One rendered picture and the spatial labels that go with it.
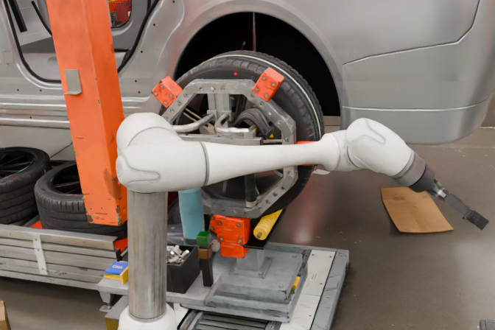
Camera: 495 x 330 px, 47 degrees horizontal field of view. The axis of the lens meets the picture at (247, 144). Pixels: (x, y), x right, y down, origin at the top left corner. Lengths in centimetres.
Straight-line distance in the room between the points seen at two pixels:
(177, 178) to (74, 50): 113
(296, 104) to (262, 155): 81
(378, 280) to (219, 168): 177
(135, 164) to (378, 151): 59
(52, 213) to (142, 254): 145
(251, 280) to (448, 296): 93
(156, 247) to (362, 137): 58
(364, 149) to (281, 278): 120
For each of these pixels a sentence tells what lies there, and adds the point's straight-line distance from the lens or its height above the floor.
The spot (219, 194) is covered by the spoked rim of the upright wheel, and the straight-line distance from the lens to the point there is 232.
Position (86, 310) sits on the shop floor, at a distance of 289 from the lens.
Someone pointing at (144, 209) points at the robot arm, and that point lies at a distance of 141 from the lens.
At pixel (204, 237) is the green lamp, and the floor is 66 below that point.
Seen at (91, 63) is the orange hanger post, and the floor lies 121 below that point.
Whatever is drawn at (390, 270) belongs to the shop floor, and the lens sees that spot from 296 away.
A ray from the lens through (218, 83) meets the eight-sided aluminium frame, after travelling 205.
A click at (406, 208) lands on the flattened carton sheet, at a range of 355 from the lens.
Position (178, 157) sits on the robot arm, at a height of 118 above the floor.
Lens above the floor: 160
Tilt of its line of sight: 20 degrees down
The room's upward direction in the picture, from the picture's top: 4 degrees counter-clockwise
